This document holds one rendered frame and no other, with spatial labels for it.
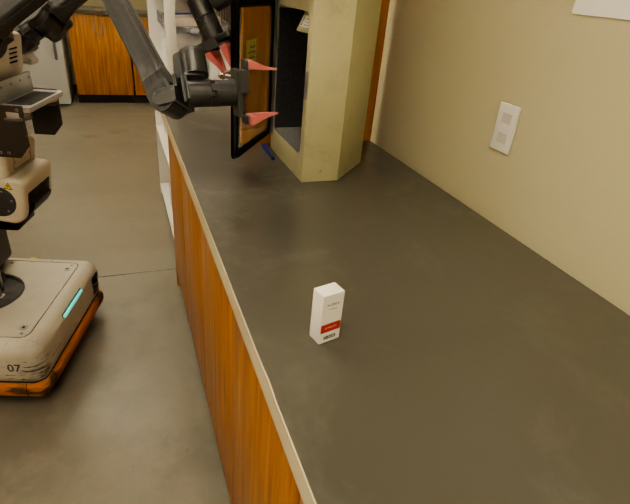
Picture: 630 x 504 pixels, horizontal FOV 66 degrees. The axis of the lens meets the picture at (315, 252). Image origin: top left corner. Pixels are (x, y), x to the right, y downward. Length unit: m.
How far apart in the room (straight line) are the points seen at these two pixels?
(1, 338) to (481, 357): 1.62
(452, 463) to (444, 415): 0.08
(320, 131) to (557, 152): 0.58
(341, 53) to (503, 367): 0.86
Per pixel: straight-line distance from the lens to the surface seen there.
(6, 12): 1.53
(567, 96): 1.20
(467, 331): 0.88
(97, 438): 1.95
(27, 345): 1.95
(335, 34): 1.32
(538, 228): 1.25
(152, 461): 1.84
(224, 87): 1.14
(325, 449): 0.64
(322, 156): 1.38
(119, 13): 1.31
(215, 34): 1.41
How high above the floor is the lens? 1.44
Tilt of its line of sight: 29 degrees down
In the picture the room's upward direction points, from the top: 6 degrees clockwise
